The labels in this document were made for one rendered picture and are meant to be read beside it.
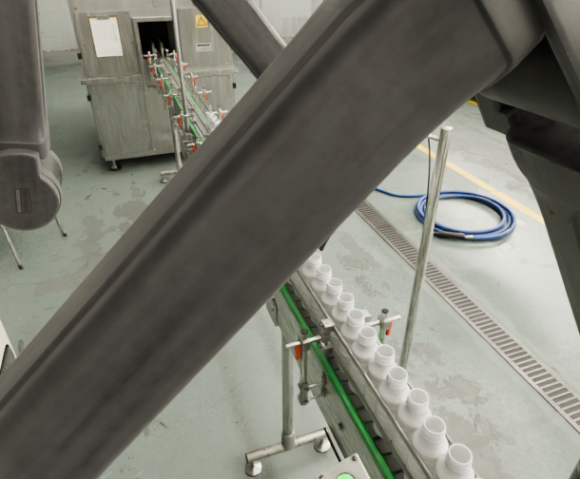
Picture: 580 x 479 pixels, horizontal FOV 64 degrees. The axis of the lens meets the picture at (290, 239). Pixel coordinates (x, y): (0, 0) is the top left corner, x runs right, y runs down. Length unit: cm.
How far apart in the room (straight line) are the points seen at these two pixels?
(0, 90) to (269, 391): 200
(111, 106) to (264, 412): 324
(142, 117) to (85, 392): 453
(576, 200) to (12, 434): 26
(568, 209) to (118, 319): 22
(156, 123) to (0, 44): 415
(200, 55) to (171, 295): 449
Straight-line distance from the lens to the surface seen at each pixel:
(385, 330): 117
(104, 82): 458
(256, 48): 62
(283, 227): 17
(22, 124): 61
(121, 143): 477
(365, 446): 104
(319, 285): 116
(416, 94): 17
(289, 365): 171
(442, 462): 87
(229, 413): 232
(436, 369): 259
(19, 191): 62
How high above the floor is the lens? 183
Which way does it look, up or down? 32 degrees down
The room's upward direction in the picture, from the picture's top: straight up
